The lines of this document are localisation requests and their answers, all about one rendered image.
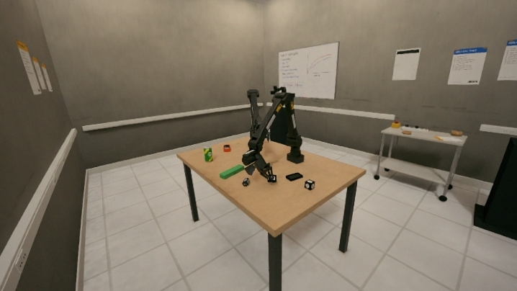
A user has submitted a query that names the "green rectangular bar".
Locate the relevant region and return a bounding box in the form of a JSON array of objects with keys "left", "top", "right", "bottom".
[{"left": 220, "top": 164, "right": 244, "bottom": 179}]

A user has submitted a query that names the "green drink can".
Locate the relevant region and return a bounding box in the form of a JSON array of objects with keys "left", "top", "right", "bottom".
[{"left": 204, "top": 146, "right": 213, "bottom": 162}]

